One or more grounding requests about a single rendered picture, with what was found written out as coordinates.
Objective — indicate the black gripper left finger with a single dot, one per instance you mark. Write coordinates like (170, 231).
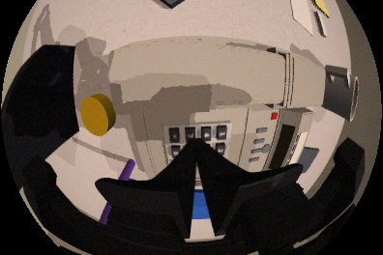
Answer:
(171, 192)

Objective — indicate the yellow short cylinder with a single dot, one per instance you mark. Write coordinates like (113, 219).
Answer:
(97, 114)

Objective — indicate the purple cylinder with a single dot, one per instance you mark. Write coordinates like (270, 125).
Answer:
(124, 176)

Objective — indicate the beige telephone handset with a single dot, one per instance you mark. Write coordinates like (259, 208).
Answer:
(196, 75)

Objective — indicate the grey mug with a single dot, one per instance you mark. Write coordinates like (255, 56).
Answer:
(339, 92)

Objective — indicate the blue flat rectangular slab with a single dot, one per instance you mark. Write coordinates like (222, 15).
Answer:
(200, 210)

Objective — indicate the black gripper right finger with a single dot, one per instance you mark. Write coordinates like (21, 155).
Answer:
(226, 186)

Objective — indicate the beige sheet of paper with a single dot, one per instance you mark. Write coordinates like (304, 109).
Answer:
(300, 11)

